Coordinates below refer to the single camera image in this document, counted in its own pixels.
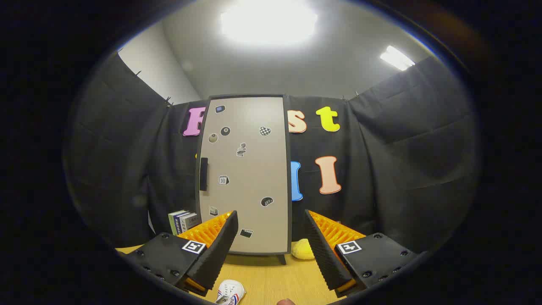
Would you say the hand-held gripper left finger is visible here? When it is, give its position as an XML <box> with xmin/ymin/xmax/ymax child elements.
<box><xmin>125</xmin><ymin>211</ymin><xmax>239</xmax><ymax>297</ymax></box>

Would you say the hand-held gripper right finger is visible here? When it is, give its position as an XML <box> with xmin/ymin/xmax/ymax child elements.
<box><xmin>304</xmin><ymin>210</ymin><xmax>418</xmax><ymax>298</ymax></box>

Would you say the white striped shoe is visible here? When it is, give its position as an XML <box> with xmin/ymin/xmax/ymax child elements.
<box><xmin>215</xmin><ymin>280</ymin><xmax>246</xmax><ymax>305</ymax></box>

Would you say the dark grey shoe cabinet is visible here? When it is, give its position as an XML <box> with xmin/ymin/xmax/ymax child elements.
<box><xmin>195</xmin><ymin>93</ymin><xmax>293</xmax><ymax>266</ymax></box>

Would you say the yellow plush toy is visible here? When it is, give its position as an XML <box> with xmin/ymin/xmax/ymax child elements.
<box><xmin>291</xmin><ymin>238</ymin><xmax>316</xmax><ymax>260</ymax></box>

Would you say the green book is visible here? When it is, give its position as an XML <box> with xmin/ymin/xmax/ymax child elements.
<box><xmin>168</xmin><ymin>211</ymin><xmax>187</xmax><ymax>236</ymax></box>

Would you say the black backdrop cloth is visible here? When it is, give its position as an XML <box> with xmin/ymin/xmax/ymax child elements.
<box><xmin>64</xmin><ymin>51</ymin><xmax>481</xmax><ymax>255</ymax></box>

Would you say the narrow ceiling light strip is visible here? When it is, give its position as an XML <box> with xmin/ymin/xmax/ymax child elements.
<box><xmin>380</xmin><ymin>45</ymin><xmax>416</xmax><ymax>71</ymax></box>

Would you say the large ceiling light panel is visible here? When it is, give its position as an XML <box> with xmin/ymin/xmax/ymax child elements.
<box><xmin>220</xmin><ymin>0</ymin><xmax>318</xmax><ymax>45</ymax></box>

